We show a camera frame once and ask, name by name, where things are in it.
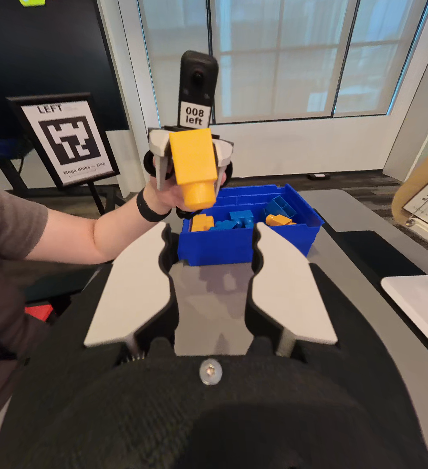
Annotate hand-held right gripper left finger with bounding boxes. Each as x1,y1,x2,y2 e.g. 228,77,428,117
84,222,179,358

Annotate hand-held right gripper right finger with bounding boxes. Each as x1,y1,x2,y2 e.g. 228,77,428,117
245,222,338,358

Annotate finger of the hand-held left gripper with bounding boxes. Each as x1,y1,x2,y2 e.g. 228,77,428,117
212,141,234,196
148,129,174,191

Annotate orange two-stud mega block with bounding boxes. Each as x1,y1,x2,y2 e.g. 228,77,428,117
169,128,219,211

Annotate blue mega block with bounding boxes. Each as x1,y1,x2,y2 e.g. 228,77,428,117
210,211,255,231
263,195,297,220

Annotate pile of orange mega blocks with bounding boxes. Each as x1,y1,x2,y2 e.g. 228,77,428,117
190,213,297,232

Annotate blue plastic bin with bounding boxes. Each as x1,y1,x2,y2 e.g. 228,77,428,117
177,183,325,267

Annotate person's left forearm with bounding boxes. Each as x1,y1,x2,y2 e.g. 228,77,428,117
27,194,154,264

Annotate person's left hand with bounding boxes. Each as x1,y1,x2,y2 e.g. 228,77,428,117
142,169,227,214

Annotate black wristband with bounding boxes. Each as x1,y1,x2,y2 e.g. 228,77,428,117
136,189,172,222

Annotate black sign easel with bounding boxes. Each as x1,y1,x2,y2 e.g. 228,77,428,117
87,181,126,216

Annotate black framed marker sign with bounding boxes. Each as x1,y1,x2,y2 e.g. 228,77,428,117
6,93,121,190

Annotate instruction sheet on white stand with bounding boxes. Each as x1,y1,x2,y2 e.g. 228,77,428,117
381,274,428,361

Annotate dark blue box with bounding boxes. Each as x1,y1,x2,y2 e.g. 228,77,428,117
0,139,33,160

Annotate large black wall screen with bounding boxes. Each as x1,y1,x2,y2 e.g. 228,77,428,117
0,0,130,140

